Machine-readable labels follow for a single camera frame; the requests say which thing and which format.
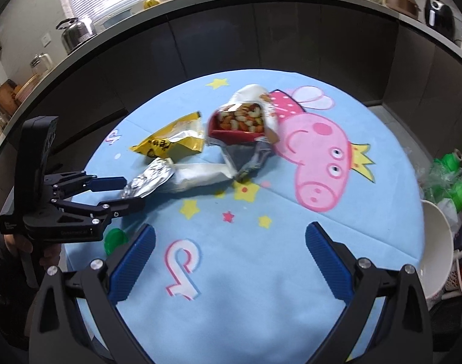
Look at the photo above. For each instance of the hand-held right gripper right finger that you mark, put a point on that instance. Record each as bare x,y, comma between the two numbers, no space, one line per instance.
329,261

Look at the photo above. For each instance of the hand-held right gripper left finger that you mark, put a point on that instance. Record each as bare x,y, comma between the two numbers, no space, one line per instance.
134,261

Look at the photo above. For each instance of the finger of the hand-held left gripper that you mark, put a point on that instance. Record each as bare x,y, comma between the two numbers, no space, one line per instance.
109,184
121,206

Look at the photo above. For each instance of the green bottle cap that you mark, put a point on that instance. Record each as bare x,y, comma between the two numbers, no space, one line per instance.
115,239

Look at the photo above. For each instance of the silver foil snack bag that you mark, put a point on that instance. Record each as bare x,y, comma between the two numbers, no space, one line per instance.
151,178

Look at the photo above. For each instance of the yellow snack bag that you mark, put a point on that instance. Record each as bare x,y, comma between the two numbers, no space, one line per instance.
170,140

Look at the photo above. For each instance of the white snack wrapper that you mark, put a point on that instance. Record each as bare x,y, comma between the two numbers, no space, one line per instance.
200,176

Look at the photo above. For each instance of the white paper bucket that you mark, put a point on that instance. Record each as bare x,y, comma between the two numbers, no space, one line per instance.
435,242

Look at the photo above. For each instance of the red snack bag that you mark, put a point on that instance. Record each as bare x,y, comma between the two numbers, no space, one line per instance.
234,132

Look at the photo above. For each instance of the person's left hand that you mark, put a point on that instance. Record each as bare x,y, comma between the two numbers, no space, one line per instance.
50,254

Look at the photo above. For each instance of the wooden cutting board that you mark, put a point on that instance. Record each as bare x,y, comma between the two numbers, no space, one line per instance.
5,96

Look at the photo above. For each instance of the blue cartoon printed tablecloth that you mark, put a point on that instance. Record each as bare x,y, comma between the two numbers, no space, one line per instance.
253,273

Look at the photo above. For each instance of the glass pitcher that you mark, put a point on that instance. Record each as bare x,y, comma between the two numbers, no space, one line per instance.
41,64

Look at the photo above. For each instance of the green plastic bottles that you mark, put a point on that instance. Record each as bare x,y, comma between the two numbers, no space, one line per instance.
430,182

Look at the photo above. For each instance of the steel kettle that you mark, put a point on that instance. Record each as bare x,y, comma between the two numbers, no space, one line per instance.
77,34

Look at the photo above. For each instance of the pale blue basin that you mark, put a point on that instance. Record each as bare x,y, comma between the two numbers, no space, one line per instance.
117,18

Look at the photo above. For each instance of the yellow sponge holder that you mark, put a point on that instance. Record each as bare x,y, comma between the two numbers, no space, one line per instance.
150,3

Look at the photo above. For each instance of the dark kitchen base cabinets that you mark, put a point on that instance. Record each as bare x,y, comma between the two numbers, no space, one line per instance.
234,38

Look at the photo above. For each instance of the brown lidded pot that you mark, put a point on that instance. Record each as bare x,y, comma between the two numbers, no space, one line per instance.
401,3

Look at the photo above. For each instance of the black air fryer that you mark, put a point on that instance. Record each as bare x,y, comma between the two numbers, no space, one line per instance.
439,17

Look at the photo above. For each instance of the white wall outlet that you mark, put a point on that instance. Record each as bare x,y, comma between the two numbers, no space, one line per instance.
46,38

